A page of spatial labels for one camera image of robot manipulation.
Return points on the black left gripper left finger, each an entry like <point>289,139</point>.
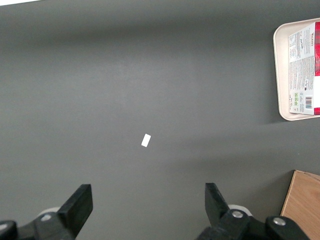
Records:
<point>72,212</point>

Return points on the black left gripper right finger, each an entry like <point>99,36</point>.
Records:
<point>220,217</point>

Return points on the beige plastic tray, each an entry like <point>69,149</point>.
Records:
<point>281,75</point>

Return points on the light wooden box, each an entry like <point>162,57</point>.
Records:
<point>305,202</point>

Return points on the small white sticker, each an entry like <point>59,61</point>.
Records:
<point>146,140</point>

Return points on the red white food package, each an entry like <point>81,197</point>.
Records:
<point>300,70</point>

